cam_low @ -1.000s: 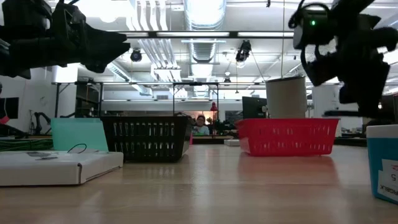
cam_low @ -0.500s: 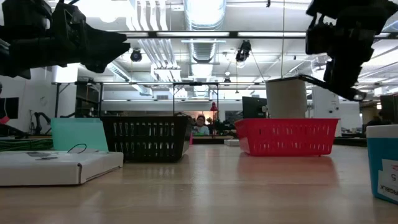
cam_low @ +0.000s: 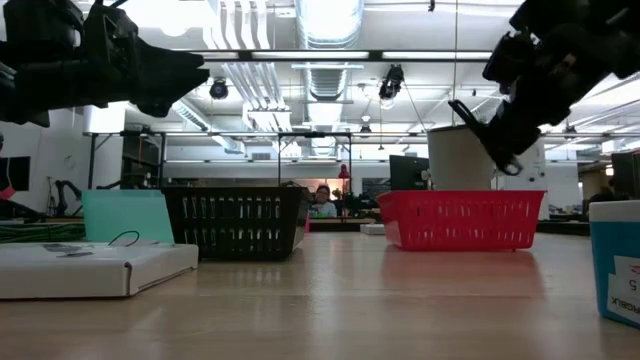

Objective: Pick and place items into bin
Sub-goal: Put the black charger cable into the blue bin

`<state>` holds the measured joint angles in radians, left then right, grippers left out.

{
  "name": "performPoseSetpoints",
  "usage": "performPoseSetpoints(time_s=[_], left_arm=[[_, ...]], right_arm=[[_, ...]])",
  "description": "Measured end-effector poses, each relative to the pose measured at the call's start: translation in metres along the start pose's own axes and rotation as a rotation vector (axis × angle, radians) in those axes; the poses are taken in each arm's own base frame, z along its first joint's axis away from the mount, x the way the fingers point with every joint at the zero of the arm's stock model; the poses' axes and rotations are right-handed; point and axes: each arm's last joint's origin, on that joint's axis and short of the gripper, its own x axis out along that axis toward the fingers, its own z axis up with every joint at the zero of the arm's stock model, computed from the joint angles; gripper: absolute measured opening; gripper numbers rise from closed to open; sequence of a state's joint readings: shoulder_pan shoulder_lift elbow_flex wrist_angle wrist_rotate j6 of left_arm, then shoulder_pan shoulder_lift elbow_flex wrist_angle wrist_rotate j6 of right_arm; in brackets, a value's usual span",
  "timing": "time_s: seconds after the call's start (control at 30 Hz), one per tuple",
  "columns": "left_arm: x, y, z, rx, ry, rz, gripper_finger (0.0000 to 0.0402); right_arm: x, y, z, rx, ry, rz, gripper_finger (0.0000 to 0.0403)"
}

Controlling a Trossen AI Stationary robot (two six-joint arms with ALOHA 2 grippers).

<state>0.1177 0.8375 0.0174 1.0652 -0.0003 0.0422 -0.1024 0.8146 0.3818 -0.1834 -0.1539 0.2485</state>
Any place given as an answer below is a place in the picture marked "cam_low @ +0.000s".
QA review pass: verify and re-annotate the silver ventilation duct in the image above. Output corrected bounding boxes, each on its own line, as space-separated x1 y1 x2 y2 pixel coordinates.
294 0 366 104

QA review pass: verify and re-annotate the person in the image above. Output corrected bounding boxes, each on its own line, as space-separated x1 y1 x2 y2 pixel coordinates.
582 177 632 217
310 184 339 219

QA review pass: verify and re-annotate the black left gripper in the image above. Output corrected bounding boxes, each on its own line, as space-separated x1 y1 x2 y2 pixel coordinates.
19 3 211 119

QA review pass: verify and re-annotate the black background workstation frame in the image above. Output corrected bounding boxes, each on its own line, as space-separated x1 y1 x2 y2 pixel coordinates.
82 130 354 191

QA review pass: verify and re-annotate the pale pitcher with black rim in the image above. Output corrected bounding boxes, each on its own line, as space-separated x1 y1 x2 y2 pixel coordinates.
426 124 497 192

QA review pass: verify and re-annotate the black slotted plastic basket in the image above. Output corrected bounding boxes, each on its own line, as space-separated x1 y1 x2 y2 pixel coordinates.
162 185 312 262

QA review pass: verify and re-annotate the green braided cable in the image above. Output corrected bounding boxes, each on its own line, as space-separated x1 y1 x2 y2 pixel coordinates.
0 223 87 245

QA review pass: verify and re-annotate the translucent teal plastic bin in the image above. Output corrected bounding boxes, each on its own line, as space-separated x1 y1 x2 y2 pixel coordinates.
81 188 176 246

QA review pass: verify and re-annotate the white cabinet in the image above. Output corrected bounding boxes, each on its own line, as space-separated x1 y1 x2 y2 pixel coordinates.
514 142 547 192

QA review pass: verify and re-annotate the round black ceiling fixture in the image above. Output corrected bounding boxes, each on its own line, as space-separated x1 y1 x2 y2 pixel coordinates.
208 77 230 101

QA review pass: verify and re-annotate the black overhead light bar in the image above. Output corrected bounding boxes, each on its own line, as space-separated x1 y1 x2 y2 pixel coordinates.
189 48 494 63

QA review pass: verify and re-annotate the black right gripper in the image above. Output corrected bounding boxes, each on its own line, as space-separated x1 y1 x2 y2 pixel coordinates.
447 22 601 177

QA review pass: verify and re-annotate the black overhead camera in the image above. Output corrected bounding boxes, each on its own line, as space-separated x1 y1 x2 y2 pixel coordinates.
377 63 406 101

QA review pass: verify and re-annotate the black computer monitor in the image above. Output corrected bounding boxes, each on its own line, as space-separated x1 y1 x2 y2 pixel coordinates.
0 155 32 193
610 149 640 200
389 154 431 192

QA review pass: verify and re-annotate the dark shelf unit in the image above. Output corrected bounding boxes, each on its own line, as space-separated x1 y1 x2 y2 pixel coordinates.
121 132 167 190

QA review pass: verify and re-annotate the red slotted plastic basket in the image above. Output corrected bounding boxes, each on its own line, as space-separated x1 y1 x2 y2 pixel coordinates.
376 189 547 252

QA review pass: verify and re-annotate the black metal table frame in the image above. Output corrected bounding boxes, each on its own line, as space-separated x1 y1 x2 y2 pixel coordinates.
0 215 591 237

